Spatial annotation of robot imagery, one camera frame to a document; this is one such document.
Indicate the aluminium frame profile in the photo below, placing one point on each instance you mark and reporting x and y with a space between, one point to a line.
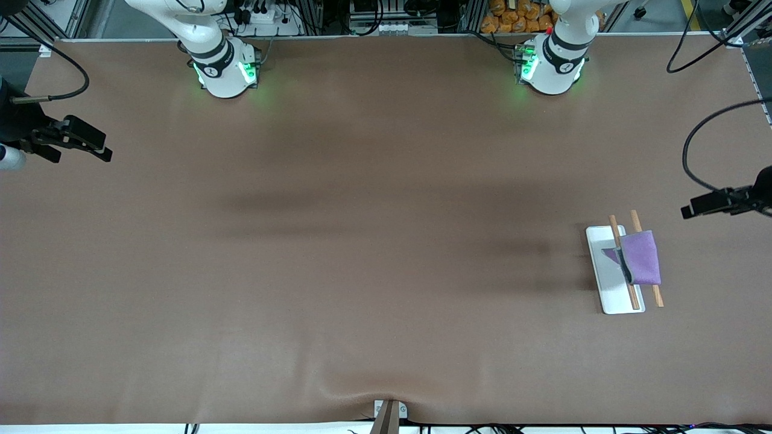
36 24
745 27

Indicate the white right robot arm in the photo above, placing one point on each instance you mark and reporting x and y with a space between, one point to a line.
223 66

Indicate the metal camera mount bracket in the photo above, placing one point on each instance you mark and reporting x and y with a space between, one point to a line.
389 416

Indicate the orange snack packets pile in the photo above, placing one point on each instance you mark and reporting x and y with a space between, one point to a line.
518 18

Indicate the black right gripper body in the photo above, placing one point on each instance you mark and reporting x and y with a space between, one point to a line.
17 123

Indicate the brown table cover mat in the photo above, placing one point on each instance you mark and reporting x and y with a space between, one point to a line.
386 271

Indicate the white power strip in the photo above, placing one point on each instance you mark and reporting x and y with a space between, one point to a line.
271 18

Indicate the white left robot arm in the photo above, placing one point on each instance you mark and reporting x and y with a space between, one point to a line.
552 69

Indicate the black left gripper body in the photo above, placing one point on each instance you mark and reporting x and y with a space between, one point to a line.
761 194

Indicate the purple microfibre towel grey edge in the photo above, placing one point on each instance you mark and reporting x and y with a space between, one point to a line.
642 259

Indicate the white towel rack wooden bars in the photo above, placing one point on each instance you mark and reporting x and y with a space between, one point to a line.
612 298

